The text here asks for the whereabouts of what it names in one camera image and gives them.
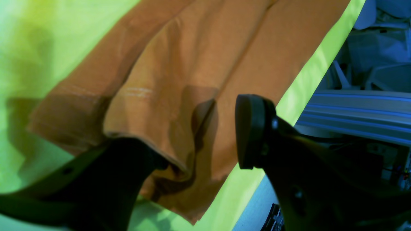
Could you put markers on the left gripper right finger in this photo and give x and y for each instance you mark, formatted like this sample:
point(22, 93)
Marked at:
point(318, 189)

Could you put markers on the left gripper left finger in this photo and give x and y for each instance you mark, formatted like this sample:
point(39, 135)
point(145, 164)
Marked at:
point(96, 191)

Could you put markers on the orange T-shirt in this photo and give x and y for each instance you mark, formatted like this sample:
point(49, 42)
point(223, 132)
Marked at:
point(168, 74)

